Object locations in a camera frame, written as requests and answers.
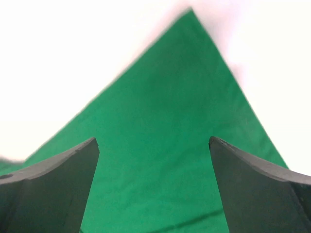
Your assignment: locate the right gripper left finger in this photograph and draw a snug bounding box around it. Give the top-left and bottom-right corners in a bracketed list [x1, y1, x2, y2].
[0, 137, 100, 233]

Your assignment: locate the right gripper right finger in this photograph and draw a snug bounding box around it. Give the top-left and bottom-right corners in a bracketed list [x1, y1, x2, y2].
[209, 136, 311, 233]

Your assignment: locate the green t shirt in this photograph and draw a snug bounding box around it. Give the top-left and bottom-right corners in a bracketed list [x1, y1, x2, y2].
[0, 7, 290, 233]

